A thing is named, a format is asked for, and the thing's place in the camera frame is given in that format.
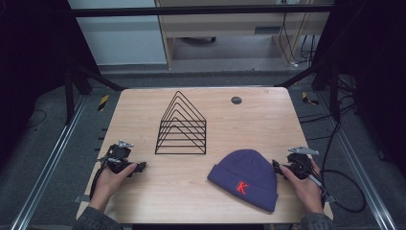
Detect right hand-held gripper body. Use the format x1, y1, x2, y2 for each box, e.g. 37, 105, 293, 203
280, 146, 320, 180

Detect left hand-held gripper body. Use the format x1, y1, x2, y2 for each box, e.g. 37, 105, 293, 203
98, 139, 139, 175

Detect purple knit beanie red letter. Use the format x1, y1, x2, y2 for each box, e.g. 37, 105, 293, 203
206, 149, 279, 214

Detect black wire file rack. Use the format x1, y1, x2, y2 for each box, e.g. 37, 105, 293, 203
154, 90, 208, 156

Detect person's left hand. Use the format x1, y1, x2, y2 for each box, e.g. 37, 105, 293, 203
88, 162, 139, 213

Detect person's right hand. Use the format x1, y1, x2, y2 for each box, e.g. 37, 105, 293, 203
279, 158, 326, 215

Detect yellow black hazard tape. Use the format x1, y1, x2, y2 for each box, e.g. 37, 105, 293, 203
97, 94, 110, 112
301, 91, 320, 106

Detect black metal stand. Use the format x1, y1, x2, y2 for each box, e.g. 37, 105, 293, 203
62, 60, 128, 127
273, 54, 344, 123

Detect white cabinet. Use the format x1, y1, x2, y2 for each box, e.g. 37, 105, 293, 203
67, 0, 169, 67

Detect light wooden desk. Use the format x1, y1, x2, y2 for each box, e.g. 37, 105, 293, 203
154, 0, 334, 69

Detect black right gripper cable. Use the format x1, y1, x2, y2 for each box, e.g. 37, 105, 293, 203
307, 120, 368, 214

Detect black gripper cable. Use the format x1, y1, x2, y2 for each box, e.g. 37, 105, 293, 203
88, 158, 109, 200
307, 120, 368, 214

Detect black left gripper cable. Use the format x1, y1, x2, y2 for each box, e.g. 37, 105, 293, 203
88, 158, 109, 200

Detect aluminium floor rail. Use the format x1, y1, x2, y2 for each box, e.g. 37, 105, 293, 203
9, 95, 88, 230
315, 92, 398, 230

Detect black cables under desk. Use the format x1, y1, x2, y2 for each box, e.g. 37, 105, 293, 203
277, 11, 320, 69

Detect black horizontal frame bar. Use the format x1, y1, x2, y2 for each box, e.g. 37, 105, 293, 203
69, 3, 336, 19

